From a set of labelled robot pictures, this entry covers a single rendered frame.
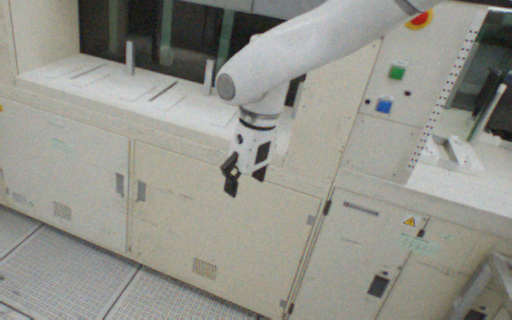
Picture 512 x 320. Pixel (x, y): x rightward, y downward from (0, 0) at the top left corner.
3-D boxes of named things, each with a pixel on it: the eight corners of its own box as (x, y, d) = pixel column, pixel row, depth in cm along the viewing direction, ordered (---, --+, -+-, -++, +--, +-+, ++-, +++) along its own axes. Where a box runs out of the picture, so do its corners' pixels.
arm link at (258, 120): (262, 120, 65) (259, 134, 67) (291, 109, 71) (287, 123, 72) (228, 102, 71) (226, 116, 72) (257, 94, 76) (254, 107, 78)
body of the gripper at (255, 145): (257, 130, 66) (246, 180, 72) (289, 117, 73) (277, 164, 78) (227, 113, 71) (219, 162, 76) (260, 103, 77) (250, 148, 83)
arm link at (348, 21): (387, 17, 40) (222, 120, 63) (434, 10, 50) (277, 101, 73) (349, -53, 41) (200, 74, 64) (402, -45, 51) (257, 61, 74)
